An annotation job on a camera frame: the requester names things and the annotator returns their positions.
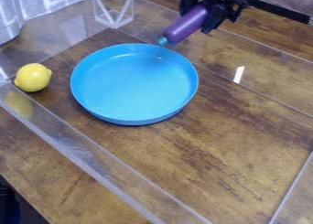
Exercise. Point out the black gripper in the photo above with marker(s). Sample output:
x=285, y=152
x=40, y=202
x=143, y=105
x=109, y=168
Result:
x=221, y=9

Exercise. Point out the grey patterned curtain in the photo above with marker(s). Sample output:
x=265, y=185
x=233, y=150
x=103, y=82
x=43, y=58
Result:
x=16, y=11

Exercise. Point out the yellow lemon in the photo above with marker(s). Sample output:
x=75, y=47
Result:
x=32, y=77

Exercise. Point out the purple toy eggplant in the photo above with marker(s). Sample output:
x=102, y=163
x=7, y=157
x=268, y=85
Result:
x=185, y=26

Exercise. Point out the dark baseboard strip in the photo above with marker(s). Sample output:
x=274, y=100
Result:
x=281, y=11

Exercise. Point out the blue round tray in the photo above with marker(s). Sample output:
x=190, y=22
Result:
x=134, y=84

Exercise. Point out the clear acrylic barrier wall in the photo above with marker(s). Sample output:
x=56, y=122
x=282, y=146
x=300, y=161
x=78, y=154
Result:
x=229, y=162

